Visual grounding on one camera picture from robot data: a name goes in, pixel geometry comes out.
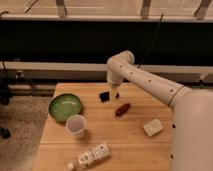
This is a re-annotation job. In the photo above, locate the black eraser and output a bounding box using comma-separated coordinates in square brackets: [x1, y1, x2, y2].
[99, 91, 120, 103]

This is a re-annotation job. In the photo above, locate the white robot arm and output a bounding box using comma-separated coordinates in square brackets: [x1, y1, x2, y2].
[107, 50, 213, 171]

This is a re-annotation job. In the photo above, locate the black cable on wall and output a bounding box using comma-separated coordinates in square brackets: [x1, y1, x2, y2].
[137, 13, 165, 69]

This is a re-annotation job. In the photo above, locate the green bowl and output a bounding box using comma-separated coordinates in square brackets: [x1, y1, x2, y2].
[48, 93, 82, 122]

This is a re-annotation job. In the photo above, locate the black object left floor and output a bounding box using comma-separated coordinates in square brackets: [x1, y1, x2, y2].
[0, 127, 11, 139]

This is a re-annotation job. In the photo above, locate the brown oblong object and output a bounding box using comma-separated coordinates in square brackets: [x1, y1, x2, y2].
[115, 103, 131, 117]

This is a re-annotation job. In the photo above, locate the white sponge block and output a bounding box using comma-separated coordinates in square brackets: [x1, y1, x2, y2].
[143, 119, 164, 137]

